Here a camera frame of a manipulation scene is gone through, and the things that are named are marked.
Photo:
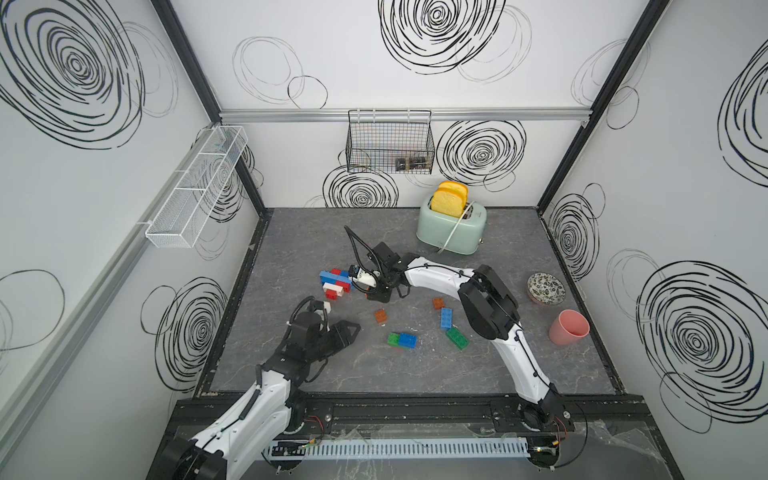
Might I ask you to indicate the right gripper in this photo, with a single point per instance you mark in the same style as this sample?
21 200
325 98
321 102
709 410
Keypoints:
373 294

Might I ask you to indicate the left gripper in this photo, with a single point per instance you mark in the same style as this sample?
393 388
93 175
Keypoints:
341 335

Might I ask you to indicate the white rectangular brick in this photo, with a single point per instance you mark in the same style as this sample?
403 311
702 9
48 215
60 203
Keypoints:
337 289

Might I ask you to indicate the red rectangular brick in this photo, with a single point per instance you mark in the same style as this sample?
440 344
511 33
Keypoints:
344 285

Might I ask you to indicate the light blue long brick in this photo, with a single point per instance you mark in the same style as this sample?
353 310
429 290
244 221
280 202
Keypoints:
328 277

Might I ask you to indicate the blue square brick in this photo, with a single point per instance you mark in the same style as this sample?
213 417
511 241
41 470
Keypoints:
406 340

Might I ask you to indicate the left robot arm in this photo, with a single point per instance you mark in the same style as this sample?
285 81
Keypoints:
229 445

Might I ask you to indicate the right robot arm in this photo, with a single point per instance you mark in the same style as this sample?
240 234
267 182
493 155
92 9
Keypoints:
490 308

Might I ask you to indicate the mint green toaster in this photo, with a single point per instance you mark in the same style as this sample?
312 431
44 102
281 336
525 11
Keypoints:
461 236

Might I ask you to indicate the dark object in basket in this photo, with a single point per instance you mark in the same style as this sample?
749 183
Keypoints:
408 164

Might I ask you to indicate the yellow toast slice front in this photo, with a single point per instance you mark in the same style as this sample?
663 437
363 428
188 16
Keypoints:
448 202

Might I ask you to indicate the yellow toast slice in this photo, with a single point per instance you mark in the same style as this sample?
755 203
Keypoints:
457 188
448 202

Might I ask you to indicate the light blue vertical brick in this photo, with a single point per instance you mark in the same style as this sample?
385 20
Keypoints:
446 318

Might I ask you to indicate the green flat brick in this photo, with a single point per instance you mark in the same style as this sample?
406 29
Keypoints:
457 338

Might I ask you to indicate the yellow toast slice back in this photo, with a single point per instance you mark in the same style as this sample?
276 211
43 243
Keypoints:
457 188

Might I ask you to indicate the speckled plate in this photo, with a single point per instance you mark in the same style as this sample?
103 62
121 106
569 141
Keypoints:
545 289

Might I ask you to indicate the pink cup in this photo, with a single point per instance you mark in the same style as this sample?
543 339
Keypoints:
569 327

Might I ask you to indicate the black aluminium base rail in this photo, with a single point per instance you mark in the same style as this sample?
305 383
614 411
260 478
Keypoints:
504 413

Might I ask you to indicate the black wire basket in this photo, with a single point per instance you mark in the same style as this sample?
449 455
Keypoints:
375 138

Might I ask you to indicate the white wire shelf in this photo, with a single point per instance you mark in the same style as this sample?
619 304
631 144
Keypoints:
185 212

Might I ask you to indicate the white cable duct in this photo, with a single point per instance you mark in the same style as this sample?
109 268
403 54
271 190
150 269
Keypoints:
400 449

